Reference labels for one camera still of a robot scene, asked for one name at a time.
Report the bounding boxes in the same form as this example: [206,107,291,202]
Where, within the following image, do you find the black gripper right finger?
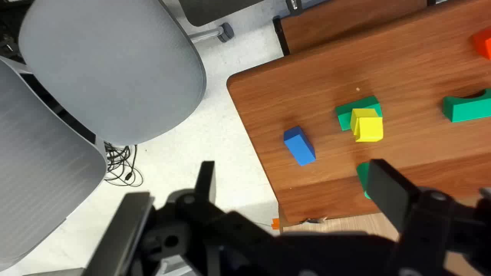
[367,157,491,276]

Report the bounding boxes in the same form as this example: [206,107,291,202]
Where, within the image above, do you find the green cylinder block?
[357,160,373,200]

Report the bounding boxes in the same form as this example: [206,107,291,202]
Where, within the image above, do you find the wooden lower shelf board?
[274,0,430,56]

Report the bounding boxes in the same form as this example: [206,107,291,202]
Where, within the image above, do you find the grey mesh office chair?
[0,0,209,272]

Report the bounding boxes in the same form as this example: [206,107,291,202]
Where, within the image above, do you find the blue rectangular block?
[283,125,318,166]

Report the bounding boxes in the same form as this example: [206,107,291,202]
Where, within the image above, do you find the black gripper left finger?
[83,159,278,276]

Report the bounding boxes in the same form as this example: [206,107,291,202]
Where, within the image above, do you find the green block under yellow block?
[335,94,384,131]

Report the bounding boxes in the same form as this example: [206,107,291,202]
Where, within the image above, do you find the light plywood panel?
[280,211,403,242]

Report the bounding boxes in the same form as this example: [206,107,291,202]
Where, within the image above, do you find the black floor cables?
[103,142,146,188]

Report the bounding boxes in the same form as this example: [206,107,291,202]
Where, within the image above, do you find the yellow house-shaped block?
[350,107,386,143]

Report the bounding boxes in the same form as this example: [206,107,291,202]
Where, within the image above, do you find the dark grey office chair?
[179,0,265,44]

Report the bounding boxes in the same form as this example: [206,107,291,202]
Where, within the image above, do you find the green cube block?
[441,87,491,123]

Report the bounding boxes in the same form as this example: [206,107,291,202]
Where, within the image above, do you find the orange block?
[470,27,491,59]

